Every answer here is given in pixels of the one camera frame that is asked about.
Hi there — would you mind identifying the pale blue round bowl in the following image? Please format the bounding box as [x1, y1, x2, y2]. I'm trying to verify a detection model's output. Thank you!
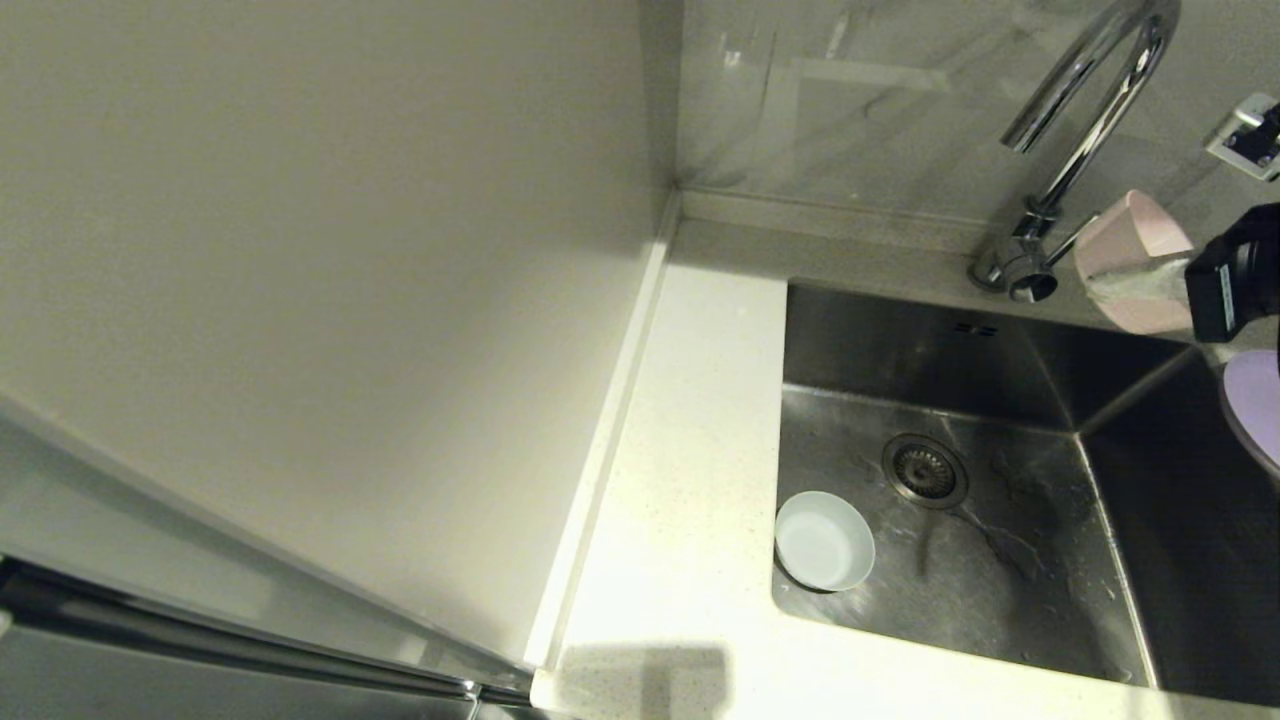
[775, 490, 878, 594]

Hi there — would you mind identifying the purple plate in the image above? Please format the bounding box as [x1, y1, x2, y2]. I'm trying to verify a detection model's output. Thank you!
[1221, 348, 1280, 481]

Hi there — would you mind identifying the round metal drain strainer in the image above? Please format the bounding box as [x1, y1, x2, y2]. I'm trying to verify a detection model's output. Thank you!
[880, 434, 969, 510]

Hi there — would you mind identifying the chrome gooseneck faucet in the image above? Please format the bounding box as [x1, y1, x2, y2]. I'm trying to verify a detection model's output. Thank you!
[968, 0, 1183, 304]

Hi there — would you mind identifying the pink round bowl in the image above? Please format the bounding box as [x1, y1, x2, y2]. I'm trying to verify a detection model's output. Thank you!
[1074, 189, 1198, 337]

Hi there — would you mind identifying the tall silver door refrigerator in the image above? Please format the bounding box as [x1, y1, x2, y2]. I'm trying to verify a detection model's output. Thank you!
[0, 0, 681, 720]

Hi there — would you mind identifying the stainless steel sink basin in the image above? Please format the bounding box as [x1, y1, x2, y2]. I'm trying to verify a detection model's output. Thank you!
[770, 282, 1280, 706]

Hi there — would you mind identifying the chrome bar door handle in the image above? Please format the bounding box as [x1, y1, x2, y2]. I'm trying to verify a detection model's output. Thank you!
[0, 560, 561, 720]

